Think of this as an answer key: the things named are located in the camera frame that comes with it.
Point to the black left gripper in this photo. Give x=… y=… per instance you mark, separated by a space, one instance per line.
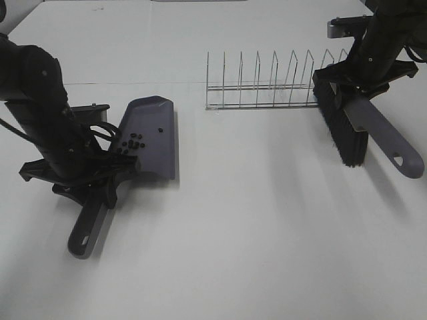
x=74 y=162

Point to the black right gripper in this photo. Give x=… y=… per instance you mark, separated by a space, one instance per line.
x=372 y=61

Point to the grey hand brush black bristles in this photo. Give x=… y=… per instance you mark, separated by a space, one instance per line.
x=352 y=119

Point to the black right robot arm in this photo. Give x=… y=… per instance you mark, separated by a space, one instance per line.
x=415 y=50

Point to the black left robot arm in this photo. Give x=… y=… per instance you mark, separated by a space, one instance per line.
x=33 y=91

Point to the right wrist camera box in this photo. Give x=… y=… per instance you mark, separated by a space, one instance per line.
x=341 y=27

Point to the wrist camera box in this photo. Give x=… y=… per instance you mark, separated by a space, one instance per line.
x=341 y=27
x=90 y=114

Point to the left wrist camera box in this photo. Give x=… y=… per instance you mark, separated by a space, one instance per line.
x=90 y=114

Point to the chrome wire dish rack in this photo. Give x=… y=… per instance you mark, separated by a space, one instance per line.
x=287 y=85

